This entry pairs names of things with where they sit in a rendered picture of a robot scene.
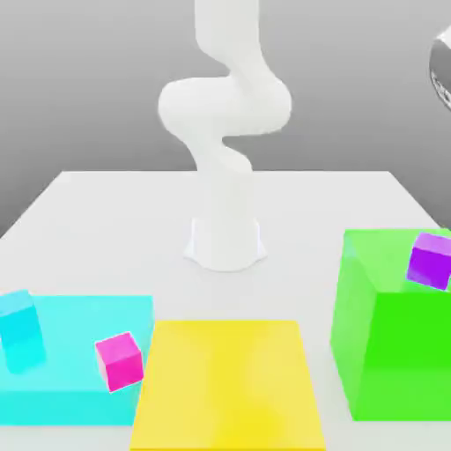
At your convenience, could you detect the small magenta cube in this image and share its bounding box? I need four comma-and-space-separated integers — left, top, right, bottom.
94, 330, 145, 394

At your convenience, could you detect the small purple cube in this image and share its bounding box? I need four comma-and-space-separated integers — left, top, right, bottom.
405, 232, 451, 292

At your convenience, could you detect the small cyan cube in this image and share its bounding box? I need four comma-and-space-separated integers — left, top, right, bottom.
0, 289, 48, 375

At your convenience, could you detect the large yellow box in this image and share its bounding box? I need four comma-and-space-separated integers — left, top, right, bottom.
129, 319, 328, 451

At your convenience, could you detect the large cyan box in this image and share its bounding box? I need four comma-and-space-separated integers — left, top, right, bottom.
0, 294, 155, 428

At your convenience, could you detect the large green box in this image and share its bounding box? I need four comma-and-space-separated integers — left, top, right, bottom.
329, 227, 451, 423

